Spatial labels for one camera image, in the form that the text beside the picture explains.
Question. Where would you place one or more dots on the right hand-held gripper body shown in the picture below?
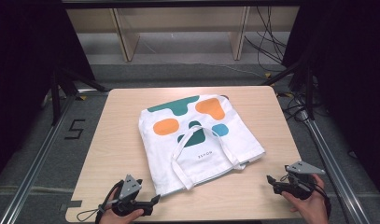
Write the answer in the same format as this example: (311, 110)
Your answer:
(298, 183)

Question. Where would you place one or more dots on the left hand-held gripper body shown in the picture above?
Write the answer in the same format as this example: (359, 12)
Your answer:
(130, 186)

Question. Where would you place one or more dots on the white tote bag coloured blobs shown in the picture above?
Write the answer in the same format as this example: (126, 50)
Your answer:
(206, 155)

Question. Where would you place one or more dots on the person's right hand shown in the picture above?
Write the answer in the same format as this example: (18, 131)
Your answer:
(309, 208)

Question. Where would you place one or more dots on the person's left hand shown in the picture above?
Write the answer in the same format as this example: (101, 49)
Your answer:
(122, 217)

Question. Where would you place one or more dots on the grey tape strip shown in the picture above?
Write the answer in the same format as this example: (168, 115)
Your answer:
(73, 204)

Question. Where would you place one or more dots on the black metal stand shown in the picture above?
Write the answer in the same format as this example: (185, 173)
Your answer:
(309, 93)
(56, 99)

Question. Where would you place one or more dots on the black curtain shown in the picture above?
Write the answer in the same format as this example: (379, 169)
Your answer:
(349, 77)
(25, 77)

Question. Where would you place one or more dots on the aluminium rail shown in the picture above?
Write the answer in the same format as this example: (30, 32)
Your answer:
(334, 168)
(35, 168)

